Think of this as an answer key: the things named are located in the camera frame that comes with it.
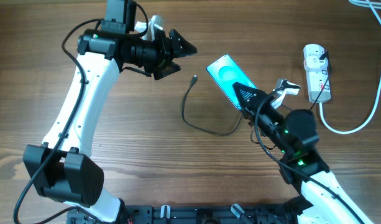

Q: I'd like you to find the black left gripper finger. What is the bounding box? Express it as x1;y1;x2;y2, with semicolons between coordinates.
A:
169;29;198;58
153;61;181;80

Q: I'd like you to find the Galaxy S25 smartphone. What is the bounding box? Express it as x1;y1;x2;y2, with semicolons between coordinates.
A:
206;54;256;110

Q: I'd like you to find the black USB charging cable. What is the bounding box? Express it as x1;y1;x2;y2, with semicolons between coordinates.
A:
181;49;331;136

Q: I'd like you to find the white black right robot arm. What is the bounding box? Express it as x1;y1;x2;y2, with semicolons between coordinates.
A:
233;80;371;223

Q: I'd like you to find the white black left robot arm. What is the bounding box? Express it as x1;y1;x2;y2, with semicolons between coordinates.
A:
23;1;197;223

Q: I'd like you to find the white USB charger plug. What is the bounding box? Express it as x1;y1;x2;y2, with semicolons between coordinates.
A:
303;52;328;72

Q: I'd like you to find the white power strip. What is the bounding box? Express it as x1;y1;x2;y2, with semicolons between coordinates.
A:
303;44;331;103

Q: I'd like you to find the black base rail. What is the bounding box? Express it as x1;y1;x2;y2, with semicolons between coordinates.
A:
115;203;298;224

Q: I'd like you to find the white power strip cord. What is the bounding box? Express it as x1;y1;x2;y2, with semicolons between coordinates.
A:
318;0;381;135

